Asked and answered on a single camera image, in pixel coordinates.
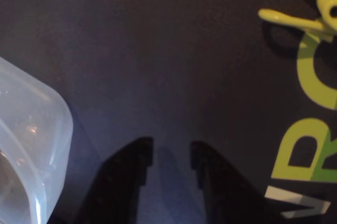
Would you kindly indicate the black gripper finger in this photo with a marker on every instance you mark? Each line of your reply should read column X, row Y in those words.
column 231, row 197
column 116, row 187

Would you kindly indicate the clear plastic food container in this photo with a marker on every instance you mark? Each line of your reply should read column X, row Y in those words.
column 26, row 118

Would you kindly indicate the yellow-green clothespin clip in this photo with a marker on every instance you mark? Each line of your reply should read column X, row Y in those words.
column 289, row 19

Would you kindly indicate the dark grey NOWROBO mat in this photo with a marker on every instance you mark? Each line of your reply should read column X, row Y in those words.
column 168, row 50

